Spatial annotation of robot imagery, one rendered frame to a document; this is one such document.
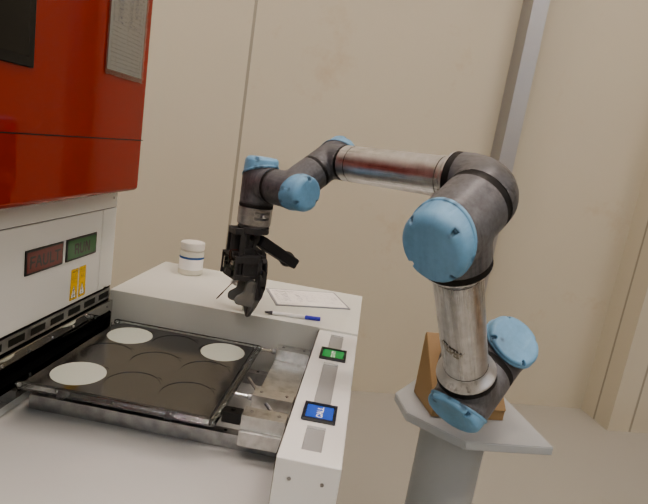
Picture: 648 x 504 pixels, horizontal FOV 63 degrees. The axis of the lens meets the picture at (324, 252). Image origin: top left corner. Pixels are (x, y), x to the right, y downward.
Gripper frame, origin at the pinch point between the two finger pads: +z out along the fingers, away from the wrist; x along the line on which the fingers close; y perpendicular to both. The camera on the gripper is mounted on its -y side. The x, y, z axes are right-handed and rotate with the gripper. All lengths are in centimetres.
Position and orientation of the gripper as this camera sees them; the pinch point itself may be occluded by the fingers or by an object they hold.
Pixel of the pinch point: (250, 310)
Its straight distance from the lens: 124.8
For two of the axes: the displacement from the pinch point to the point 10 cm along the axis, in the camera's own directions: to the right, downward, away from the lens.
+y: -8.1, -0.1, -5.9
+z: -1.5, 9.7, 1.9
